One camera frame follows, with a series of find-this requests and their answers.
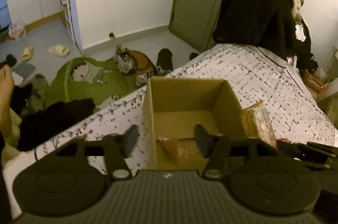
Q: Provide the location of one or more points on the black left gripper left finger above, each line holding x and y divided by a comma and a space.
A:
117, 148

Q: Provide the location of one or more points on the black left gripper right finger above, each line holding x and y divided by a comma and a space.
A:
214, 148

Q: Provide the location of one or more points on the clear snack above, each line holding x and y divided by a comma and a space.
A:
173, 149

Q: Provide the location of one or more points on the orange snack pack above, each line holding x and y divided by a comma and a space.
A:
257, 124

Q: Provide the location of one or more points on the brown cardboard box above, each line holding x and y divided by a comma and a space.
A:
174, 106

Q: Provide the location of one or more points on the green cartoon floor rug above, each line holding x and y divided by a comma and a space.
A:
87, 78

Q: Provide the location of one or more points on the black garment on floor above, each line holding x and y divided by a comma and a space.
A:
39, 127

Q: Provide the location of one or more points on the grey white sneaker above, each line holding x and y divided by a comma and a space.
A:
123, 59

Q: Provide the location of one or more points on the black shoe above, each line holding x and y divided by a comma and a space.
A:
165, 59

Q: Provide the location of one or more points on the right beige slipper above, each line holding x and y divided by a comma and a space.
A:
59, 50

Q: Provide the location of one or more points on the beige slipper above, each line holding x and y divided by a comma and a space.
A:
27, 53
59, 50

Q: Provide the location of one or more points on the orange plastic basket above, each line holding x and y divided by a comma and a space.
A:
315, 87

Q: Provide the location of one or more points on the bare foot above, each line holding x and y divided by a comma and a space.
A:
7, 87

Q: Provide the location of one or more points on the left beige slipper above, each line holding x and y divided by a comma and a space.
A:
27, 53

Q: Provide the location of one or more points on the black clothes pile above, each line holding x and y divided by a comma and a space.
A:
264, 23

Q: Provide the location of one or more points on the red white plastic bag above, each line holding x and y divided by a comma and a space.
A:
17, 30

